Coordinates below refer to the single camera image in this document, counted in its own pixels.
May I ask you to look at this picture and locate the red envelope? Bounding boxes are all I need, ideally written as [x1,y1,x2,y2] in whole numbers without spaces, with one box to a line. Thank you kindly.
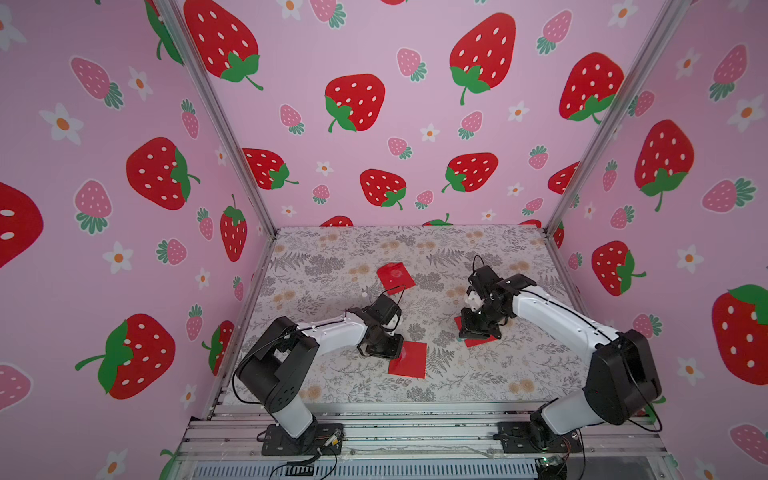
[454,316,496,348]
[388,341,428,379]
[377,262,416,295]

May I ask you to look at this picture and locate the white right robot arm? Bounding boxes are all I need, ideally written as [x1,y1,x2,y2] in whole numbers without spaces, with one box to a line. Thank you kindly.
[459,265,662,449]

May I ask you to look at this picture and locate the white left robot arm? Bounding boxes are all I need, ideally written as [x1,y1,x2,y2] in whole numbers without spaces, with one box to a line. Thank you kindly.
[233,293,404,442]

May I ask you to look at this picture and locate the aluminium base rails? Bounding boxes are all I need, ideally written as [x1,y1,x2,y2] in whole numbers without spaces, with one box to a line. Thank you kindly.
[167,402,682,479]

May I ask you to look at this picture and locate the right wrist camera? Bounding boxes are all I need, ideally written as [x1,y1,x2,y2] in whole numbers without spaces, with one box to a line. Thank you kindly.
[465,288,484,311]

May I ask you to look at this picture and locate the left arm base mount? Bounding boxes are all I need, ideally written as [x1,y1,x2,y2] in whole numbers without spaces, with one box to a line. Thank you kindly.
[261,422,344,457]

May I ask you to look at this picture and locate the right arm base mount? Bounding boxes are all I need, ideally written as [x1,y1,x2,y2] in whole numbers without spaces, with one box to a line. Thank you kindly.
[493,412,584,454]

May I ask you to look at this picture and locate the aluminium frame post left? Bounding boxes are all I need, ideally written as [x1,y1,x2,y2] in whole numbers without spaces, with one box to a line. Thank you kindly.
[157,0,277,240]

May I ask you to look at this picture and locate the aluminium frame post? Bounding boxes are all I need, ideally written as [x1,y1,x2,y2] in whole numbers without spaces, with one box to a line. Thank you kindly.
[544,0,689,240]
[157,0,277,240]

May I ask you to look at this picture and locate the aluminium frame post right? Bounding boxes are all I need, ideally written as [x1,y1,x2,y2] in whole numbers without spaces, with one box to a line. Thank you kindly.
[544,0,689,240]

